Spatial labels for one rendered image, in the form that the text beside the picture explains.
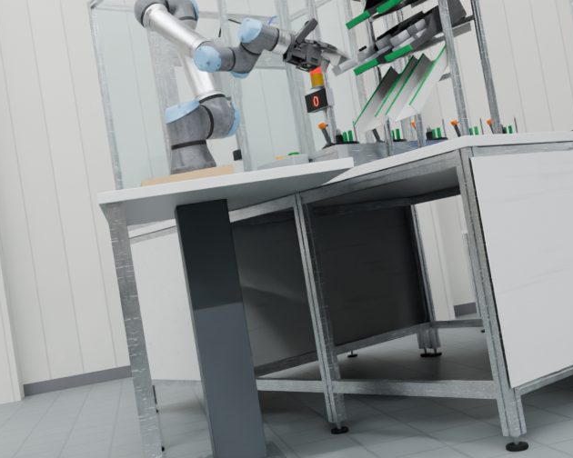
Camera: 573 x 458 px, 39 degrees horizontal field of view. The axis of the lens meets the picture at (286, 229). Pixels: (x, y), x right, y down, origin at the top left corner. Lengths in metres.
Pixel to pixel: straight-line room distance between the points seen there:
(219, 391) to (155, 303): 1.19
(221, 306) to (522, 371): 0.91
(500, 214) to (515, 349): 0.37
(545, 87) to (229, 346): 4.55
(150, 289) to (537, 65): 3.95
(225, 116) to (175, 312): 1.14
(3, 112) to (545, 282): 4.24
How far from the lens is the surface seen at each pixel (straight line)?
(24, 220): 5.71
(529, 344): 2.34
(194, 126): 2.57
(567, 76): 6.72
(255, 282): 3.52
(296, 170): 2.19
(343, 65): 2.64
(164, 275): 3.55
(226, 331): 2.52
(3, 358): 5.54
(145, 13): 2.70
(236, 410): 2.55
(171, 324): 3.56
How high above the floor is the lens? 0.60
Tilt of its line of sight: 2 degrees up
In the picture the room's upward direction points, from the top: 9 degrees counter-clockwise
